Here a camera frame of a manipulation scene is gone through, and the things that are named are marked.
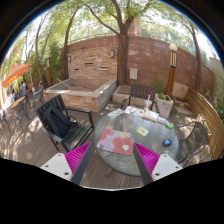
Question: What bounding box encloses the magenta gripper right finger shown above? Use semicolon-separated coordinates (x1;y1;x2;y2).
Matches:
133;143;182;185

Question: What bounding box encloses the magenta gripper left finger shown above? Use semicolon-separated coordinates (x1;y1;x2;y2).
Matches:
41;142;92;185

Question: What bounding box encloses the blue computer mouse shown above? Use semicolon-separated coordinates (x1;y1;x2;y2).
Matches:
163;139;172;147

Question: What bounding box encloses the floral pink mouse pad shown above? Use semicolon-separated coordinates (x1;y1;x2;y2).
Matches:
97;129;134;156

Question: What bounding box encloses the round glass patio table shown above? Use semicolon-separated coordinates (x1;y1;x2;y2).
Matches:
94;113;179;177

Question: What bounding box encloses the yellow sticky note card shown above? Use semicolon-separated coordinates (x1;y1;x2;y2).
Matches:
137;127;149;136

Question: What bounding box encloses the black slatted patio chair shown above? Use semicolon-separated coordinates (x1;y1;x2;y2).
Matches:
36;94;94;152

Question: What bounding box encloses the green marker pen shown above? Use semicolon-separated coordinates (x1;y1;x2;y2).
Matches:
165;122;173;130

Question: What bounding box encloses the black backpack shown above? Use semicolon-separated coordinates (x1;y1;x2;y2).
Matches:
44;106;77;138

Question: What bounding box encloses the metal mesh chair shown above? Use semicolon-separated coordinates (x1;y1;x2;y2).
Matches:
175;121;209;166

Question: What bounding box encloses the white square planter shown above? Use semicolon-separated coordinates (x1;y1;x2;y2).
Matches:
155;94;173;118

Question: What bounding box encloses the white patterned card sheet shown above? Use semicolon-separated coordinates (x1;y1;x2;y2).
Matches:
107;108;124;118

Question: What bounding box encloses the plastic drink cup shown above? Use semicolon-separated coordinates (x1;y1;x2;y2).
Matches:
144;100;152;112

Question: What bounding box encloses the stone raised planter box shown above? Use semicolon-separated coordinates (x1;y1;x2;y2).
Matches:
43;79;117;112

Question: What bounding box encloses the dark wooden chair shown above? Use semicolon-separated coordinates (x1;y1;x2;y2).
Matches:
121;84;159;113

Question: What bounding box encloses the black metal chair left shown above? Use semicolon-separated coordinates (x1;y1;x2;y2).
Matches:
11;96;31;127

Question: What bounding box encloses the curved wooden bench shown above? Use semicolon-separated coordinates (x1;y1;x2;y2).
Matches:
186;88;224;159

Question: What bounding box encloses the orange patio umbrella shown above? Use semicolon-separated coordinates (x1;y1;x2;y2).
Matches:
2;64;30;88

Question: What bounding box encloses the large tree trunk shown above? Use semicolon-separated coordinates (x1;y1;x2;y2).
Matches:
117;18;128;85

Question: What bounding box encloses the wooden lamp post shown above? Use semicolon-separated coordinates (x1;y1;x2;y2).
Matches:
165;43;177;97

